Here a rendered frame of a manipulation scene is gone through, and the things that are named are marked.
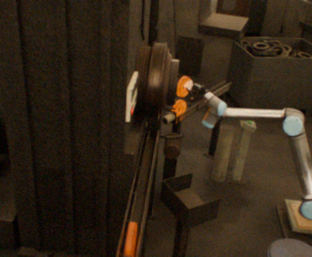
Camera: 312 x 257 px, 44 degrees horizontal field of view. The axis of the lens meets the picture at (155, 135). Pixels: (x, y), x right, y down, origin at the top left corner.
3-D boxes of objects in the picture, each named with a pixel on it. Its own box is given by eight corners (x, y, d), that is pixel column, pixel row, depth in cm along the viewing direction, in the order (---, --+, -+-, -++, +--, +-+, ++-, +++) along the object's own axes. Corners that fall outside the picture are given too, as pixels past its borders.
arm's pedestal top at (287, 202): (324, 207, 307) (325, 204, 305) (336, 237, 279) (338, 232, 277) (283, 202, 309) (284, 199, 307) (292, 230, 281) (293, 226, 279)
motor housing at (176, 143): (158, 201, 310) (163, 144, 284) (159, 185, 330) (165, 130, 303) (174, 203, 310) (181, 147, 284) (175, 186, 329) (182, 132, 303)
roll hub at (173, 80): (165, 112, 231) (169, 68, 217) (168, 94, 255) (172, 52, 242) (174, 113, 231) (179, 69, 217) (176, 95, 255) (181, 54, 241)
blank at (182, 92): (175, 80, 279) (180, 81, 278) (188, 73, 290) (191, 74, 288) (175, 99, 288) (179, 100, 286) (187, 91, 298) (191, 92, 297)
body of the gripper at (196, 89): (198, 81, 282) (211, 90, 278) (194, 90, 288) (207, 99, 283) (192, 83, 277) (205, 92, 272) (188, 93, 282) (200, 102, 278)
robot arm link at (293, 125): (328, 208, 273) (304, 109, 256) (326, 221, 259) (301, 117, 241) (306, 209, 281) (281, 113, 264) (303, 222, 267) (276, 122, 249)
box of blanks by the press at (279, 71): (240, 118, 454) (253, 54, 416) (218, 90, 525) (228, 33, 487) (320, 117, 473) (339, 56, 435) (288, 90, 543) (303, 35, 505)
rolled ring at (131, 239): (135, 248, 192) (128, 247, 192) (138, 215, 187) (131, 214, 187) (130, 271, 175) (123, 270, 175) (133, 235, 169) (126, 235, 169)
